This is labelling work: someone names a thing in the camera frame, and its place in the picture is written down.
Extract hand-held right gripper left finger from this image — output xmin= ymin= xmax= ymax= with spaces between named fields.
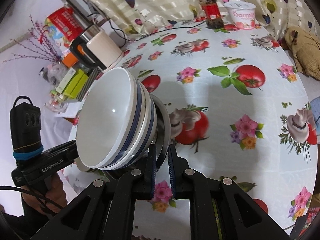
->
xmin=30 ymin=146 xmax=157 ymax=240

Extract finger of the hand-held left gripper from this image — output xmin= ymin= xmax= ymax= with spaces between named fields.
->
xmin=44 ymin=140 xmax=78 ymax=156

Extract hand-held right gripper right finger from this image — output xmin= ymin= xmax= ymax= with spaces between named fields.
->
xmin=168 ymin=145 xmax=292 ymax=240

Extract stainless steel bowl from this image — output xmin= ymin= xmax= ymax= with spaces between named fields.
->
xmin=100 ymin=94 xmax=171 ymax=180

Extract person's left hand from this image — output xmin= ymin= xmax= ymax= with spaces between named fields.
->
xmin=21 ymin=174 xmax=64 ymax=215

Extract white paper sheet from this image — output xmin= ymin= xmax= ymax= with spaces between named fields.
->
xmin=54 ymin=102 xmax=84 ymax=118

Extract cluster of small bottles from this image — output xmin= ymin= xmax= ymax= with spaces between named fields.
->
xmin=44 ymin=89 xmax=69 ymax=113

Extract glass jar with dark lid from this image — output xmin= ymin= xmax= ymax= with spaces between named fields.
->
xmin=39 ymin=66 xmax=50 ymax=82

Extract green box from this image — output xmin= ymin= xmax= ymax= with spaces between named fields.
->
xmin=64 ymin=69 xmax=85 ymax=97
xmin=75 ymin=74 xmax=89 ymax=98

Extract black and white striped tray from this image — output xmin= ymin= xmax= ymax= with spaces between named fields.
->
xmin=76 ymin=69 xmax=103 ymax=102

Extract clear plastic bag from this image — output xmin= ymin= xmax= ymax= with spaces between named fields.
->
xmin=47 ymin=64 xmax=67 ymax=85

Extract flat white box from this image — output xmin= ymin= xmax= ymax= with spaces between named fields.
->
xmin=55 ymin=68 xmax=77 ymax=94

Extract orange box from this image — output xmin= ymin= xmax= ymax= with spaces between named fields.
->
xmin=62 ymin=52 xmax=79 ymax=68

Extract purple flower branches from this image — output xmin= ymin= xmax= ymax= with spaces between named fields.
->
xmin=2 ymin=15 xmax=63 ymax=64

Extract colourful cartoon carton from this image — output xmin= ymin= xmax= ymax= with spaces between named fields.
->
xmin=42 ymin=24 xmax=73 ymax=48

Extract white kettle base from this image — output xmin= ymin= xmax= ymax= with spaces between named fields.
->
xmin=101 ymin=52 xmax=124 ymax=72

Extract white and steel electric kettle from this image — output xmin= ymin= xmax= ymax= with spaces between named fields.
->
xmin=69 ymin=22 xmax=123 ymax=70

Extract red printed box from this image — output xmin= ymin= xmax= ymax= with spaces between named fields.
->
xmin=47 ymin=7 xmax=84 ymax=42

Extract blue cloth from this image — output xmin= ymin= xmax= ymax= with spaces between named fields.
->
xmin=310 ymin=99 xmax=320 ymax=133

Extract glass jar with red label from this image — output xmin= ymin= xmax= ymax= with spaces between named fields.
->
xmin=195 ymin=0 xmax=225 ymax=29

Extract white and pink yogurt cup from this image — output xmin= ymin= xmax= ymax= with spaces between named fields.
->
xmin=224 ymin=1 xmax=257 ymax=30

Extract cream curtain with heart print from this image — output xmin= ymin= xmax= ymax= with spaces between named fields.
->
xmin=67 ymin=0 xmax=320 ymax=45

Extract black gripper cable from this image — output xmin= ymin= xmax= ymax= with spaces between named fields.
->
xmin=0 ymin=185 xmax=64 ymax=214

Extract black power cable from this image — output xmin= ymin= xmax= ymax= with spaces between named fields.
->
xmin=87 ymin=12 xmax=208 ymax=43

